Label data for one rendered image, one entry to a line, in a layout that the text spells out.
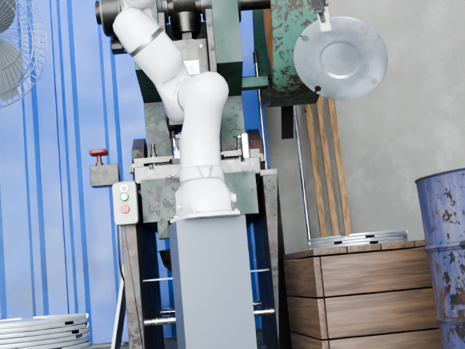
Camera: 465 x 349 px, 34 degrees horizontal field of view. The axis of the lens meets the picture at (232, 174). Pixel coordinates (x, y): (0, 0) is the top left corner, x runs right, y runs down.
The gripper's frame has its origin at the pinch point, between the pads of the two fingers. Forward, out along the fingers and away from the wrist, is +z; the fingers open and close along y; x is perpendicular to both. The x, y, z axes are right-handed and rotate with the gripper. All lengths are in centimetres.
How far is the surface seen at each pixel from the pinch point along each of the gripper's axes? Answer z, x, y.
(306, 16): 9.5, 11.7, 24.4
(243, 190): 50, 39, -14
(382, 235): 45, -12, -47
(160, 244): 133, 127, 56
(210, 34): 14, 51, 33
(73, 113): 71, 165, 93
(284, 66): 24.5, 23.3, 20.5
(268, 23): 35, 44, 79
